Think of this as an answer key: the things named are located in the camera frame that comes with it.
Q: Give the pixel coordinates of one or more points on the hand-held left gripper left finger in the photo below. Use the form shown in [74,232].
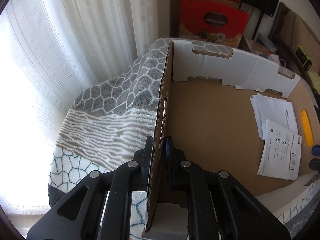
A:
[145,160]

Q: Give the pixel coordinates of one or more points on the white instruction booklet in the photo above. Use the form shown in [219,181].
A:
[280,152]

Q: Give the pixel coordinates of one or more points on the red gift box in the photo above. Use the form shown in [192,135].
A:
[200,12]

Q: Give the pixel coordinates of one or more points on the clear plastic bag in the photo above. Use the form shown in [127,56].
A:
[262,47]

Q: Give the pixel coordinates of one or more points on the green framed device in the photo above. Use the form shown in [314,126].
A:
[303,57]

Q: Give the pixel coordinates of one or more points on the yellow utility knife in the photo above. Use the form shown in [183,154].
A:
[306,127]

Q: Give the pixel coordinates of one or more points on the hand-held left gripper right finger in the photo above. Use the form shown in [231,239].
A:
[171,155]

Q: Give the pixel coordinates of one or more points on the large cardboard box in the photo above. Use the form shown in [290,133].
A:
[212,130]

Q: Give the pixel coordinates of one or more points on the black stand pole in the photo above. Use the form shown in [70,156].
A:
[258,22]

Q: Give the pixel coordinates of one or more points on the folded white paper sheet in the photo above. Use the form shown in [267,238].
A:
[267,110]

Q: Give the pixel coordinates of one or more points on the white sheer curtain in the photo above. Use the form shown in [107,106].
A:
[62,42]

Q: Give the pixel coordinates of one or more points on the grey patterned fleece blanket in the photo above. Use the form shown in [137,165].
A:
[112,100]

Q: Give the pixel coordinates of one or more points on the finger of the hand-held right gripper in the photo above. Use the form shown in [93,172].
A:
[315,165]
[316,150]

